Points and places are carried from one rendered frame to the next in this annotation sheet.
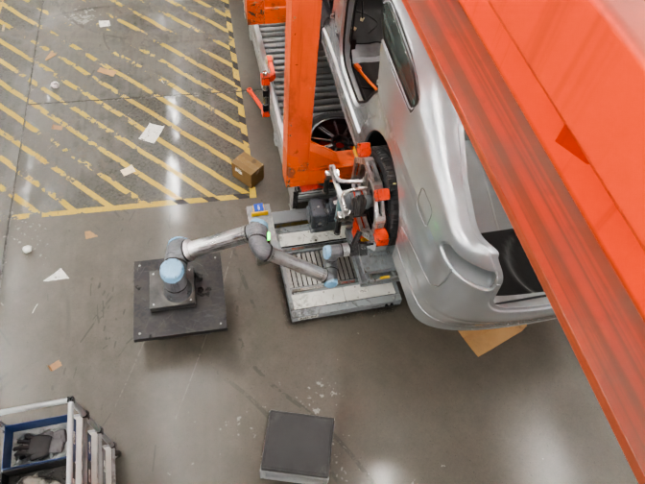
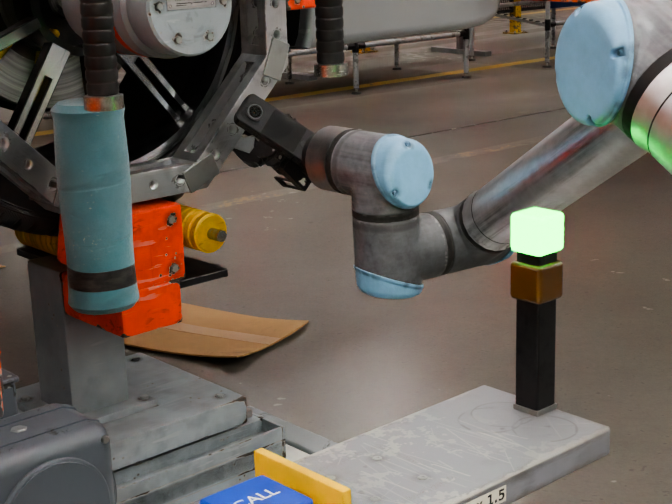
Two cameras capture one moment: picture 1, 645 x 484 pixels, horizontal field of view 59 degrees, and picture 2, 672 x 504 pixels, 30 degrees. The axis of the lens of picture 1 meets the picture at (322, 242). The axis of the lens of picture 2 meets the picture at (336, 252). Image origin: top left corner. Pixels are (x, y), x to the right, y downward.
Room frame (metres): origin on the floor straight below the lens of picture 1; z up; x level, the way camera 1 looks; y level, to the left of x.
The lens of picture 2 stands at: (2.74, 1.41, 0.96)
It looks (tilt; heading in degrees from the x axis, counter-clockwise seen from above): 15 degrees down; 247
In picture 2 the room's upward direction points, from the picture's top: 2 degrees counter-clockwise
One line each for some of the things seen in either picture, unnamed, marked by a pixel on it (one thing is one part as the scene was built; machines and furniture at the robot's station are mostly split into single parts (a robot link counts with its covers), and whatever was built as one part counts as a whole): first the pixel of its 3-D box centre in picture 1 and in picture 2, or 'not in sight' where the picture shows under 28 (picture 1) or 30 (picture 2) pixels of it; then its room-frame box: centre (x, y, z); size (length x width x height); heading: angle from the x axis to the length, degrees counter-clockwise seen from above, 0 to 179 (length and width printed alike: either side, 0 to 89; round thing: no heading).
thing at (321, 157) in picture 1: (341, 157); not in sight; (2.82, -0.05, 0.69); 0.52 x 0.17 x 0.35; 109
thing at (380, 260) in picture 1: (379, 239); (80, 347); (2.41, -0.41, 0.32); 0.40 x 0.30 x 0.28; 19
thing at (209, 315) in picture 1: (181, 303); not in sight; (1.76, 0.92, 0.15); 0.60 x 0.60 x 0.30; 16
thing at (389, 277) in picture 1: (375, 253); (90, 462); (2.41, -0.41, 0.13); 0.50 x 0.36 x 0.10; 19
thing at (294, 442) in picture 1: (298, 448); not in sight; (0.88, -0.02, 0.17); 0.43 x 0.36 x 0.34; 90
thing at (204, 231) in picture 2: not in sight; (163, 219); (2.27, -0.39, 0.51); 0.29 x 0.06 x 0.06; 109
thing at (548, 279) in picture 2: not in sight; (536, 279); (2.09, 0.37, 0.59); 0.04 x 0.04 x 0.04; 19
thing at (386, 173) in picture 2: (332, 252); (381, 169); (2.05, -0.08, 0.62); 0.12 x 0.09 x 0.10; 109
